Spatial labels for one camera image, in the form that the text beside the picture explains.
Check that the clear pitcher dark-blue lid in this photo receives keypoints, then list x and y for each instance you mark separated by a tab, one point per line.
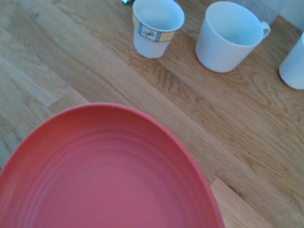
263	9

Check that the white cup patterned rim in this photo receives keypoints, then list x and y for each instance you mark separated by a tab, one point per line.
152	45

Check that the plain white cup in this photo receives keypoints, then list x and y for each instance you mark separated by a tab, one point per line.
293	71

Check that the pink plastic plate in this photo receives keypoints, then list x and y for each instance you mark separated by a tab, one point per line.
107	178

